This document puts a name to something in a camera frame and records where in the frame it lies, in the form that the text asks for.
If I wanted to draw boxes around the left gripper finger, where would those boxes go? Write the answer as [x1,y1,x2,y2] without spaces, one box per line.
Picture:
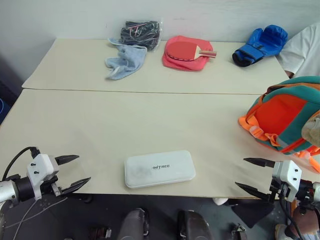
[54,154,80,166]
[60,176,92,197]

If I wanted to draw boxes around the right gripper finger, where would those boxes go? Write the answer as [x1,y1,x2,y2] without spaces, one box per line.
[243,157,276,169]
[234,181,274,203]

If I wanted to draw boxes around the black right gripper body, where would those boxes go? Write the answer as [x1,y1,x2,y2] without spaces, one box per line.
[268,174,285,201]

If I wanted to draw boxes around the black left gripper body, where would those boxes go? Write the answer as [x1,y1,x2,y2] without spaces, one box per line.
[49,174,64,198]

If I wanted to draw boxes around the green and orange backpack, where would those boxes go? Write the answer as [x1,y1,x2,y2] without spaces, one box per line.
[237,75,320,173]

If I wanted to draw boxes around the white rectangular case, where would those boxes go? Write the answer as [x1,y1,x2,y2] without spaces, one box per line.
[124,149,197,189]

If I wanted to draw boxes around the white shoe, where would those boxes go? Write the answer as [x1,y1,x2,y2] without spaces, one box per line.
[212,197,230,207]

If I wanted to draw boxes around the dark rounded shape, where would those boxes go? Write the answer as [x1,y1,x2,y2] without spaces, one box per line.
[176,209,214,240]
[116,207,151,240]

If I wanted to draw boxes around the dark blue bin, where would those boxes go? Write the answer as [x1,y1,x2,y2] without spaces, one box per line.
[0,96,11,125]

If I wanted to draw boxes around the light blue towel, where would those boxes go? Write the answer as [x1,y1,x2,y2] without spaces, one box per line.
[104,37,148,81]

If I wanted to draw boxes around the person in white shirt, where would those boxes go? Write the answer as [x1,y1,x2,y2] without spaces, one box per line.
[276,21,320,79]

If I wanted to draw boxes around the blue boxing glove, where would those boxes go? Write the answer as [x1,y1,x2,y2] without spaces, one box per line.
[231,24,289,68]

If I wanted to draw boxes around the red paddle cover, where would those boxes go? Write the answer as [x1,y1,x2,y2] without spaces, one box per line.
[161,35,215,72]

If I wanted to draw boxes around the red table tennis paddle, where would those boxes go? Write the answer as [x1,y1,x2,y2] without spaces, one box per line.
[165,40,218,62]

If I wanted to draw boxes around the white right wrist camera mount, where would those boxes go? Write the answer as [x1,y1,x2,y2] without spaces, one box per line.
[271,159,303,203]

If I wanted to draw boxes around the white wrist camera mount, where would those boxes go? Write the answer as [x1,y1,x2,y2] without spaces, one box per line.
[271,159,303,203]
[26,153,61,201]

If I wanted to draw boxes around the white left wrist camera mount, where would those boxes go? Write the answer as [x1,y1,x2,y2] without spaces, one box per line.
[26,153,61,201]

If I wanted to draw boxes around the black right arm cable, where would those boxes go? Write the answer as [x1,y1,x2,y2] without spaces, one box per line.
[279,189,310,240]

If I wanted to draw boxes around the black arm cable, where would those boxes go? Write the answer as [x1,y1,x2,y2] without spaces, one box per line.
[1,146,41,181]
[279,189,310,240]

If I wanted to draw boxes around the thin white floor cable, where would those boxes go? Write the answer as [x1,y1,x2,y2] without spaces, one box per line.
[4,196,69,234]

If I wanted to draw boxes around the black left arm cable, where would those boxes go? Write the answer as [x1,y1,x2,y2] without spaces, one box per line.
[1,146,41,181]

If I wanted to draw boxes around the bagged black cords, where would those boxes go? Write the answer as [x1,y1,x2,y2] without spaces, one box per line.
[119,17,165,52]

